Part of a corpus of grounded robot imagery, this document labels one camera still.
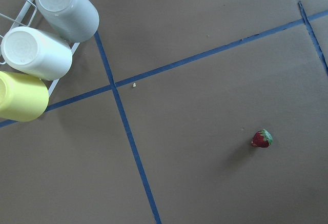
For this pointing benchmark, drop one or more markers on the white cup on rack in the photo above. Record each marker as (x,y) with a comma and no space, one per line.
(36,52)

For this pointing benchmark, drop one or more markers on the yellow cup on rack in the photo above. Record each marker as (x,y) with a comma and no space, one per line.
(23,97)

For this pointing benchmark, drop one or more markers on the grey cup on rack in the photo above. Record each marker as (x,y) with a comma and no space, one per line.
(74,20)

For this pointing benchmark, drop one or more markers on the red strawberry on table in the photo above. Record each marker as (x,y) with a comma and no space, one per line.
(262,139)

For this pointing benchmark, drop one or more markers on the white wire cup rack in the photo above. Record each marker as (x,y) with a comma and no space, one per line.
(18,22)

